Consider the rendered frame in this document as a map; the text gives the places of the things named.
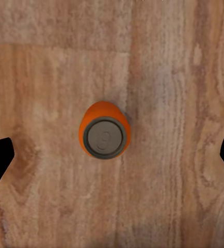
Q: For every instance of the can of soda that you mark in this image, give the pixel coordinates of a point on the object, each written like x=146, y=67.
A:
x=104, y=133

